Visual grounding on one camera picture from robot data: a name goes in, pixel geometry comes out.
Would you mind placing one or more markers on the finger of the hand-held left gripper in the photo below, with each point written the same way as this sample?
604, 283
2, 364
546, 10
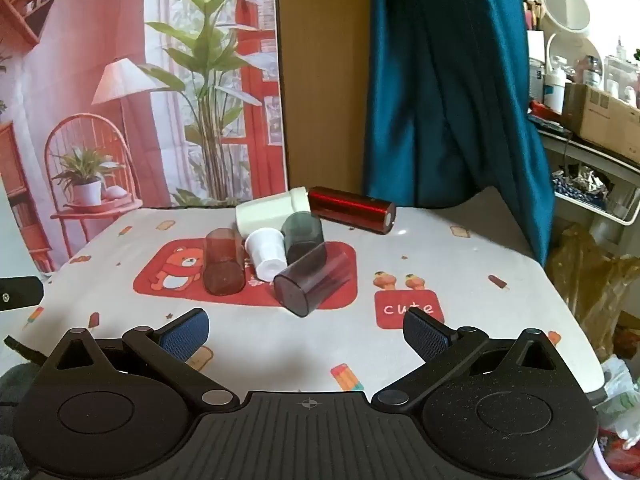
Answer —
20, 293

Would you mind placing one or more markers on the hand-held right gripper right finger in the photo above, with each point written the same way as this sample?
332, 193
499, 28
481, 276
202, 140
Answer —
426, 336

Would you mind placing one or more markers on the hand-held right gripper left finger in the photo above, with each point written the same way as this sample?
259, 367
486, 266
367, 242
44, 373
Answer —
184, 336

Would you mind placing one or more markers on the brown translucent cup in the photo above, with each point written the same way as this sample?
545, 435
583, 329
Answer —
223, 265

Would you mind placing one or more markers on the small white cup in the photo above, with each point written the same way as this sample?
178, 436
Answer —
263, 252

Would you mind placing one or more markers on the dark purple translucent cup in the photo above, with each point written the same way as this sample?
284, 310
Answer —
312, 280

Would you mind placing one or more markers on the cream white cup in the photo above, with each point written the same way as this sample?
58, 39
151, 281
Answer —
270, 212

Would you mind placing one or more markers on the grey translucent cup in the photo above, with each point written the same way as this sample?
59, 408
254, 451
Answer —
301, 234

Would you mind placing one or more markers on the printed bear tablecloth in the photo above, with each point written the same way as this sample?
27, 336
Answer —
450, 270

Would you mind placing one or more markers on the grey cloth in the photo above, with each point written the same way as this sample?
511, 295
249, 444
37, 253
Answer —
10, 410

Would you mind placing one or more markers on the red metallic cylinder bottle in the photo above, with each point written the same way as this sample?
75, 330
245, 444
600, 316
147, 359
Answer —
347, 206

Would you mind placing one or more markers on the yellow plastic bag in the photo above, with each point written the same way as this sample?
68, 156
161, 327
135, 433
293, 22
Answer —
590, 280

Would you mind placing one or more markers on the white plastic bag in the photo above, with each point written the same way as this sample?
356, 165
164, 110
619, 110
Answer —
620, 400

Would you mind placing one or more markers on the white shelf rack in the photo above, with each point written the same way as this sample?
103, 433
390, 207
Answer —
590, 160

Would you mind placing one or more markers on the teal blue curtain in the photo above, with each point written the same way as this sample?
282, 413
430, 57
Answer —
450, 85

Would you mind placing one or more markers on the white bottle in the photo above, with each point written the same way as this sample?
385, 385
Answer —
554, 91

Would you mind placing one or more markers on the cardboard box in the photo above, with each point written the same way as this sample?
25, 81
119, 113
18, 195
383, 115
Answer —
600, 112

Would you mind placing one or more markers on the brown wooden board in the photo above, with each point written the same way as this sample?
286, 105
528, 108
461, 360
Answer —
325, 70

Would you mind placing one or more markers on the round white mirror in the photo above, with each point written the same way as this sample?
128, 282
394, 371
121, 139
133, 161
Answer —
565, 7

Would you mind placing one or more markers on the wall poster with plants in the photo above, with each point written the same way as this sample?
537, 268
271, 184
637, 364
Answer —
125, 85

